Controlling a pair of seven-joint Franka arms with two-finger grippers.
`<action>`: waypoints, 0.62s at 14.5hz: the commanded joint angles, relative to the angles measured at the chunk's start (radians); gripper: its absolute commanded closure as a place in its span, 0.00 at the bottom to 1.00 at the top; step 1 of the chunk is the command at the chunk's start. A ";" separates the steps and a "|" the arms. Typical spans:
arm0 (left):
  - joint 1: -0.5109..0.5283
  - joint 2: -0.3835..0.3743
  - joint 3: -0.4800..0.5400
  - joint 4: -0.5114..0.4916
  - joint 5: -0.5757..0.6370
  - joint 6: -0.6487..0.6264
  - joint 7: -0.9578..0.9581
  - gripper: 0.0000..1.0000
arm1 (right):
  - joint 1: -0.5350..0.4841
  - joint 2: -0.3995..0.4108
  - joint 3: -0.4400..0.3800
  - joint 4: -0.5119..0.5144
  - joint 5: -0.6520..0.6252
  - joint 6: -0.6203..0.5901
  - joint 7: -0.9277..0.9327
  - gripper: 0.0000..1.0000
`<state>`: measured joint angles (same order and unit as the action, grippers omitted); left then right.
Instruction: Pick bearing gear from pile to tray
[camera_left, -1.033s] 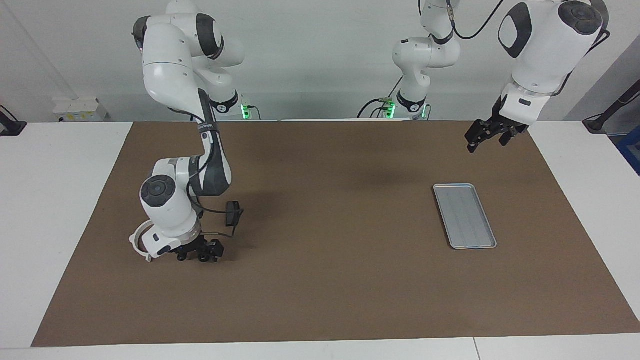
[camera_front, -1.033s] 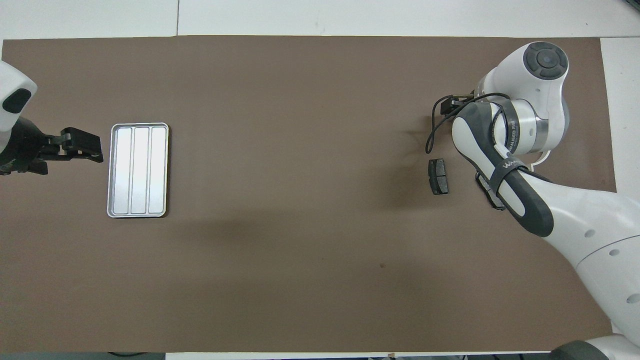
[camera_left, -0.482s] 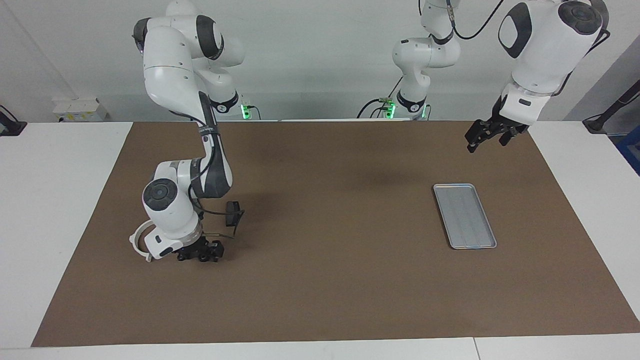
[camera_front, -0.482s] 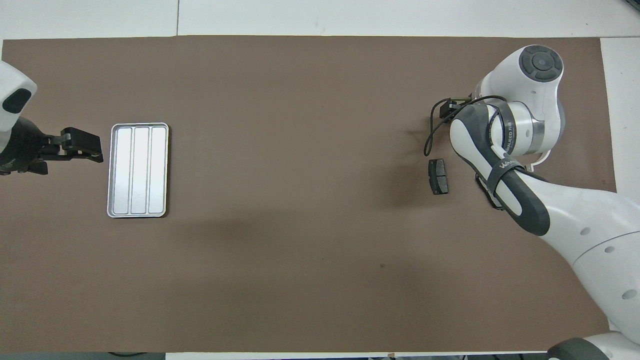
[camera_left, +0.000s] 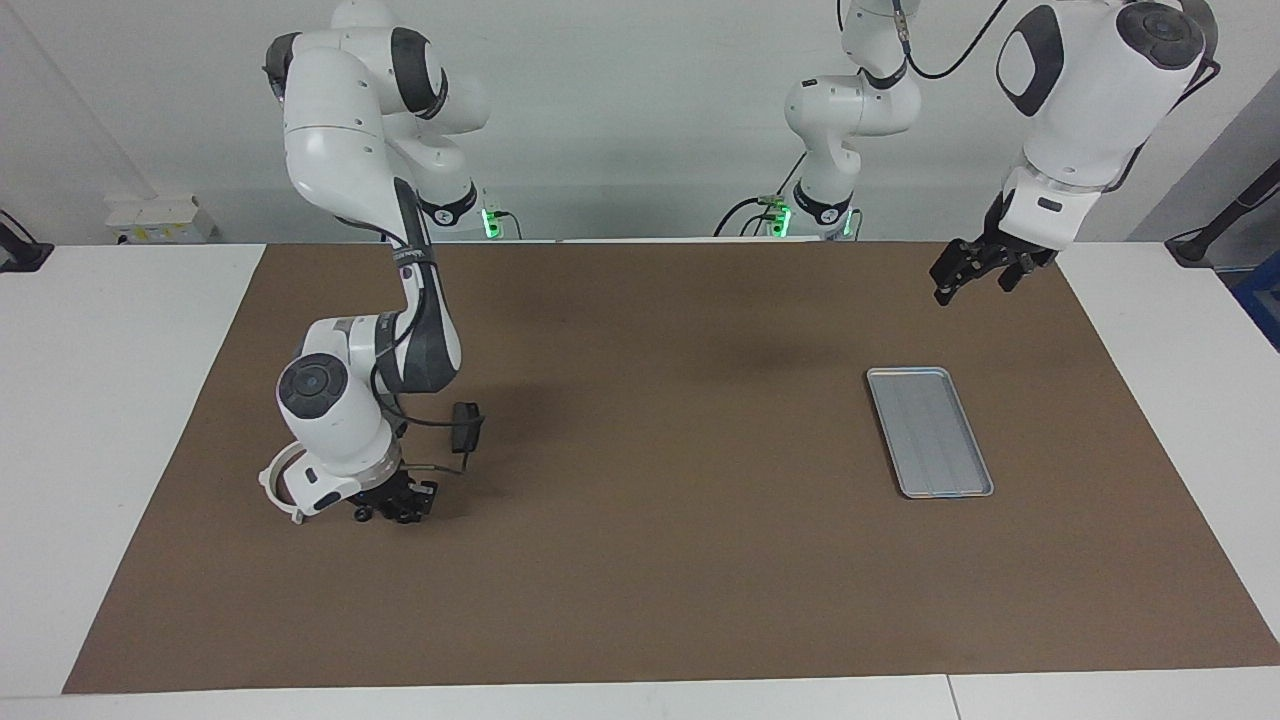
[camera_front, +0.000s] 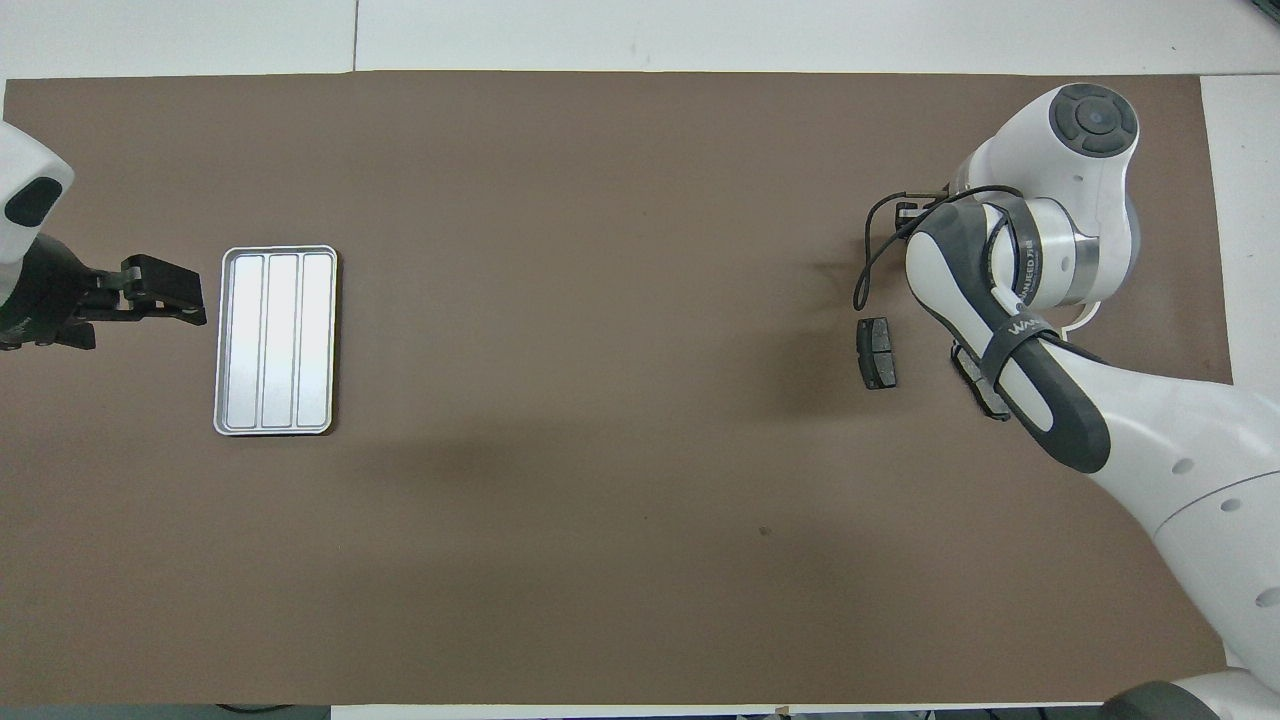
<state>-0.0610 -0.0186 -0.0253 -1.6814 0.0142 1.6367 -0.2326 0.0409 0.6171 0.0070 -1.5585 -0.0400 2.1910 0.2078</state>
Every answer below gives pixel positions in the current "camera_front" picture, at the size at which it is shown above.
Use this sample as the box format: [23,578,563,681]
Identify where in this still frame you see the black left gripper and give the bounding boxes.
[0,232,208,351]

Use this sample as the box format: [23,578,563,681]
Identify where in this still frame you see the silver metal tray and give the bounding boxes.
[213,245,339,437]

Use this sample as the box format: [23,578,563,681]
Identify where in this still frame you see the short grey brake pad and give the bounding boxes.
[856,317,898,391]

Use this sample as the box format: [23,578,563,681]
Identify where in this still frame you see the long grey brake pad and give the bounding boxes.
[950,338,1013,422]

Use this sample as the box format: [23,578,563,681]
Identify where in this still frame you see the brown table mat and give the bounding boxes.
[0,70,1271,706]

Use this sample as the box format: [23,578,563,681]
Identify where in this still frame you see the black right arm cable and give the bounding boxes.
[853,185,1026,311]

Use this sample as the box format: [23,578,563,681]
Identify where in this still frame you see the white curved plastic bracket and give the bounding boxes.
[1058,300,1103,343]

